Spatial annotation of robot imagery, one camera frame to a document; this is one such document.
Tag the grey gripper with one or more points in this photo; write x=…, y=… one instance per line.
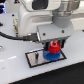
x=50, y=32

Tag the red gear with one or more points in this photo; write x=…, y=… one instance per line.
x=54, y=47

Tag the blue gear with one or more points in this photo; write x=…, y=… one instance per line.
x=51, y=56

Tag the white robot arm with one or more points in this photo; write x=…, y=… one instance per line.
x=44, y=21

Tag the black base plate with pegs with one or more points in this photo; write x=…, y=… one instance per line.
x=35, y=58

